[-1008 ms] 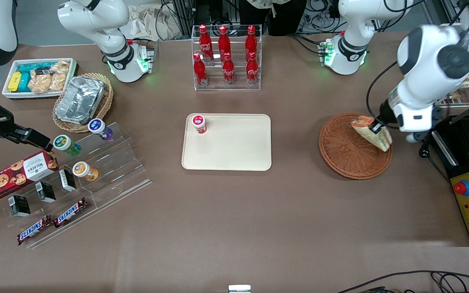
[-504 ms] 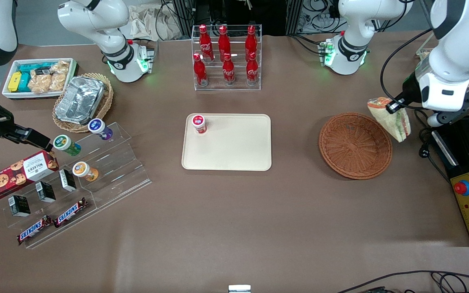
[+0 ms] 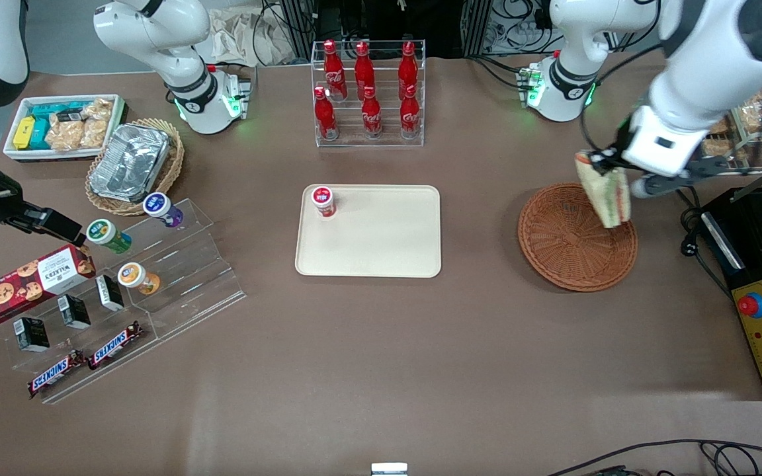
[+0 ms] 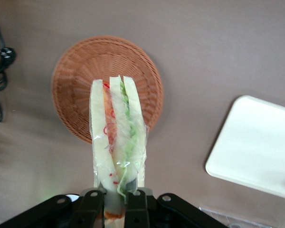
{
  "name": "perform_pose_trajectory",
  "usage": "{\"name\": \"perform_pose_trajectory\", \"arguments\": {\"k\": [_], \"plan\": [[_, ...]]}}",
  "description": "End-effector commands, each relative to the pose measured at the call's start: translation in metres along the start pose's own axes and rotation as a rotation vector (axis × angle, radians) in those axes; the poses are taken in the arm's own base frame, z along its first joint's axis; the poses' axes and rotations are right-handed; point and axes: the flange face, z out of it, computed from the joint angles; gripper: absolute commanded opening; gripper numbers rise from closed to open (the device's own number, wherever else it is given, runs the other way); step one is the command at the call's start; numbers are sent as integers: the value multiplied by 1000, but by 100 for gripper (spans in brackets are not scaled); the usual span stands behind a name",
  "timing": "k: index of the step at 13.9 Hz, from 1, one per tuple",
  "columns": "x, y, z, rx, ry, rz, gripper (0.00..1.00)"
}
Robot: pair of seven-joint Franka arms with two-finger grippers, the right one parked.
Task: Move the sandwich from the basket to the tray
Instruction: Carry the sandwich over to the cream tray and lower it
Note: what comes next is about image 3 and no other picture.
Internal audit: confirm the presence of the triangle sandwich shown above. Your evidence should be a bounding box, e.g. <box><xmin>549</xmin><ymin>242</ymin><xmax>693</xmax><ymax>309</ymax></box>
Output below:
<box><xmin>575</xmin><ymin>151</ymin><xmax>633</xmax><ymax>229</ymax></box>

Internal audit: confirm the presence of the brown wicker basket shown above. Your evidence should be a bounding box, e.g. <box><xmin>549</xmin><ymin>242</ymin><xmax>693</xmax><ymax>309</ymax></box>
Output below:
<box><xmin>517</xmin><ymin>182</ymin><xmax>638</xmax><ymax>292</ymax></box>

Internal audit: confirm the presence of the aluminium foil tray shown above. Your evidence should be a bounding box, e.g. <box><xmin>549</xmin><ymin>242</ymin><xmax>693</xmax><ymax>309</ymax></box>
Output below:
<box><xmin>89</xmin><ymin>123</ymin><xmax>171</xmax><ymax>203</ymax></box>

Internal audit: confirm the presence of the light wicker basket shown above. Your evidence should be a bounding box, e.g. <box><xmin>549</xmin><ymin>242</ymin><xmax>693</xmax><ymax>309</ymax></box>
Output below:
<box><xmin>85</xmin><ymin>118</ymin><xmax>185</xmax><ymax>217</ymax></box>

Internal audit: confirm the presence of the beige plastic tray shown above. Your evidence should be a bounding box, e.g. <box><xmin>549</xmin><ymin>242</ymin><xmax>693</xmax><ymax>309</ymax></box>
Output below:
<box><xmin>294</xmin><ymin>184</ymin><xmax>443</xmax><ymax>278</ymax></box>

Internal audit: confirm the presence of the green-lid yogurt cup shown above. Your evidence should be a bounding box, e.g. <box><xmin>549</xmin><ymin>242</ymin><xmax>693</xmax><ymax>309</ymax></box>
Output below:
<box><xmin>86</xmin><ymin>218</ymin><xmax>133</xmax><ymax>255</ymax></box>

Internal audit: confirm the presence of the white plastic bin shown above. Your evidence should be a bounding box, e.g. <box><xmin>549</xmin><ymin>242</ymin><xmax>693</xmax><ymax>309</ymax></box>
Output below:
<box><xmin>3</xmin><ymin>94</ymin><xmax>128</xmax><ymax>163</ymax></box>

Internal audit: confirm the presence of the red Walkers cookie box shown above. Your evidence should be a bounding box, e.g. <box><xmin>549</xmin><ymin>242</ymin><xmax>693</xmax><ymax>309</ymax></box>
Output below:
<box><xmin>0</xmin><ymin>244</ymin><xmax>97</xmax><ymax>328</ymax></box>

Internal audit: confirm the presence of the yellow small box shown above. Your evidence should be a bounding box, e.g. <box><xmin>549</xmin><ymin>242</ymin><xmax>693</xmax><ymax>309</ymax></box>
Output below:
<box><xmin>13</xmin><ymin>116</ymin><xmax>37</xmax><ymax>151</ymax></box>

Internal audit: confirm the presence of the small black box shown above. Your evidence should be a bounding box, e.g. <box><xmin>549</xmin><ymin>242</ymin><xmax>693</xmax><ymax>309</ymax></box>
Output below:
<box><xmin>95</xmin><ymin>274</ymin><xmax>125</xmax><ymax>312</ymax></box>
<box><xmin>58</xmin><ymin>295</ymin><xmax>91</xmax><ymax>330</ymax></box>
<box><xmin>13</xmin><ymin>317</ymin><xmax>50</xmax><ymax>352</ymax></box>

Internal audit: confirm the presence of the orange-lid yogurt cup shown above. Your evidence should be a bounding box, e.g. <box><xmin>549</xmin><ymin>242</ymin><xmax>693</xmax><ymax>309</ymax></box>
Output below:
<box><xmin>117</xmin><ymin>262</ymin><xmax>161</xmax><ymax>296</ymax></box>

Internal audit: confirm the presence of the purple-lid yogurt cup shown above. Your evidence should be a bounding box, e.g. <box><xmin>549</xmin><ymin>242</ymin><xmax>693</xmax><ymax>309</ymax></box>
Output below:
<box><xmin>143</xmin><ymin>192</ymin><xmax>184</xmax><ymax>229</ymax></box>

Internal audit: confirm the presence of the long teal box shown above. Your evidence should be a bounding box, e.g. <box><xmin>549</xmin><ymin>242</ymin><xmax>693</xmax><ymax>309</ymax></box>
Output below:
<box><xmin>29</xmin><ymin>100</ymin><xmax>88</xmax><ymax>122</ymax></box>

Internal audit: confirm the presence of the Snickers bar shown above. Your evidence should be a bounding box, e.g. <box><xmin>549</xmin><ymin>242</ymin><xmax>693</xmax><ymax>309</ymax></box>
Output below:
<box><xmin>27</xmin><ymin>350</ymin><xmax>87</xmax><ymax>399</ymax></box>
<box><xmin>87</xmin><ymin>321</ymin><xmax>144</xmax><ymax>370</ymax></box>

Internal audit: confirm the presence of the clear acrylic stepped display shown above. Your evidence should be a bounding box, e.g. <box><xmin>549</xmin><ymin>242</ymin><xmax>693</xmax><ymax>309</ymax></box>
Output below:
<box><xmin>0</xmin><ymin>198</ymin><xmax>247</xmax><ymax>405</ymax></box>

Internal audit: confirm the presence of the black machine base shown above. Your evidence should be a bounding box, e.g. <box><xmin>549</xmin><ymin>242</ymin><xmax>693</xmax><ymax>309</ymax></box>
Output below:
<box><xmin>698</xmin><ymin>187</ymin><xmax>762</xmax><ymax>402</ymax></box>

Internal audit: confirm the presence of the red cola bottle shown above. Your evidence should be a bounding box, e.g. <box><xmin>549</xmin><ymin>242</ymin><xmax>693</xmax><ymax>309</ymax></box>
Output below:
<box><xmin>314</xmin><ymin>87</ymin><xmax>340</xmax><ymax>141</ymax></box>
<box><xmin>398</xmin><ymin>41</ymin><xmax>419</xmax><ymax>99</ymax></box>
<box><xmin>400</xmin><ymin>84</ymin><xmax>421</xmax><ymax>139</ymax></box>
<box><xmin>323</xmin><ymin>40</ymin><xmax>347</xmax><ymax>101</ymax></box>
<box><xmin>353</xmin><ymin>42</ymin><xmax>376</xmax><ymax>101</ymax></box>
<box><xmin>361</xmin><ymin>87</ymin><xmax>384</xmax><ymax>139</ymax></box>

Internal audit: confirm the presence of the black equipment rack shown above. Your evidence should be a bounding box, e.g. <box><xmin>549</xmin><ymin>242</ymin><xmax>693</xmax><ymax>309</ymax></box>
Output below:
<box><xmin>275</xmin><ymin>0</ymin><xmax>557</xmax><ymax>61</ymax></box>

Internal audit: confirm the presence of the clear acrylic bottle rack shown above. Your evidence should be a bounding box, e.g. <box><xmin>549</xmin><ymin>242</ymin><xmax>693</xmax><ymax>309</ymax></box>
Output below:
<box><xmin>311</xmin><ymin>40</ymin><xmax>426</xmax><ymax>147</ymax></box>

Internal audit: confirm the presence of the red-lid yogurt cup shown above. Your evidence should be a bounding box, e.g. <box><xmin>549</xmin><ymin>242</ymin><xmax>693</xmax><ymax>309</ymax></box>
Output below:
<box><xmin>311</xmin><ymin>186</ymin><xmax>337</xmax><ymax>218</ymax></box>

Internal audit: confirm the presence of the crumpled beige bag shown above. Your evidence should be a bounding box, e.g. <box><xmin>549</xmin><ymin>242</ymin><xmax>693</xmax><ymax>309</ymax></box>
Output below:
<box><xmin>206</xmin><ymin>5</ymin><xmax>297</xmax><ymax>67</ymax></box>

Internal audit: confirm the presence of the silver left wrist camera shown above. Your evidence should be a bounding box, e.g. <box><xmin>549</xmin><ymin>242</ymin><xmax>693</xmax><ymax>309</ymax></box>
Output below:
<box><xmin>631</xmin><ymin>172</ymin><xmax>694</xmax><ymax>200</ymax></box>

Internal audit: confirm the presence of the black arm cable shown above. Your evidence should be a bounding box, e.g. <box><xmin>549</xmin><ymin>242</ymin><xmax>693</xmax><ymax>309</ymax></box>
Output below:
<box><xmin>579</xmin><ymin>40</ymin><xmax>669</xmax><ymax>157</ymax></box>

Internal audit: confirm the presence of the black cable with plug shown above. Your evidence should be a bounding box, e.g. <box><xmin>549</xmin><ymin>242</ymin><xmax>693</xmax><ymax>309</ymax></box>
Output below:
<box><xmin>679</xmin><ymin>188</ymin><xmax>736</xmax><ymax>311</ymax></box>

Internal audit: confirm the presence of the thin black cable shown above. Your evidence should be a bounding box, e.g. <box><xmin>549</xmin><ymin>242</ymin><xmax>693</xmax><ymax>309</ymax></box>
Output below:
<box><xmin>546</xmin><ymin>439</ymin><xmax>762</xmax><ymax>476</ymax></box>

